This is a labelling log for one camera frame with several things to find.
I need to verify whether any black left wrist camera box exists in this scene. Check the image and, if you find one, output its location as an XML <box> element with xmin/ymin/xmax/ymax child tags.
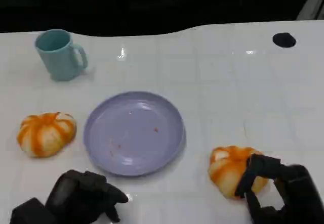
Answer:
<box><xmin>10</xmin><ymin>197</ymin><xmax>58</xmax><ymax>224</ymax></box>

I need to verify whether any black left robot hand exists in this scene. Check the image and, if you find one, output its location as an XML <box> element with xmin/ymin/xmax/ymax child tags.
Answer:
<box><xmin>45</xmin><ymin>169</ymin><xmax>129</xmax><ymax>224</ymax></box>

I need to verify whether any lilac plate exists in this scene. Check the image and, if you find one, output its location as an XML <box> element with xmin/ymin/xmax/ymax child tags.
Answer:
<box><xmin>84</xmin><ymin>91</ymin><xmax>187</xmax><ymax>177</ymax></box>

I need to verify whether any white frame post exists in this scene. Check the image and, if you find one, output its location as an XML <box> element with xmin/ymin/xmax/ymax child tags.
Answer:
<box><xmin>296</xmin><ymin>0</ymin><xmax>324</xmax><ymax>20</ymax></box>

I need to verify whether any pale green mug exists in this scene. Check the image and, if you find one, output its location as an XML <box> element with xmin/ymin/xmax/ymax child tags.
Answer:
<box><xmin>34</xmin><ymin>29</ymin><xmax>89</xmax><ymax>82</ymax></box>

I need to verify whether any orange and white bread roll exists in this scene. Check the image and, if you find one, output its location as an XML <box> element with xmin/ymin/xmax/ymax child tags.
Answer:
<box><xmin>208</xmin><ymin>145</ymin><xmax>269</xmax><ymax>199</ymax></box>
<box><xmin>16</xmin><ymin>111</ymin><xmax>77</xmax><ymax>158</ymax></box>

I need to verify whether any black table grommet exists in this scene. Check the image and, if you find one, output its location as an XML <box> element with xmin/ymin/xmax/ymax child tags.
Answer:
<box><xmin>272</xmin><ymin>32</ymin><xmax>297</xmax><ymax>49</ymax></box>

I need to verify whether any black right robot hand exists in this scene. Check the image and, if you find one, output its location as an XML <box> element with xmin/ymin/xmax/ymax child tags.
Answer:
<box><xmin>234</xmin><ymin>153</ymin><xmax>324</xmax><ymax>224</ymax></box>

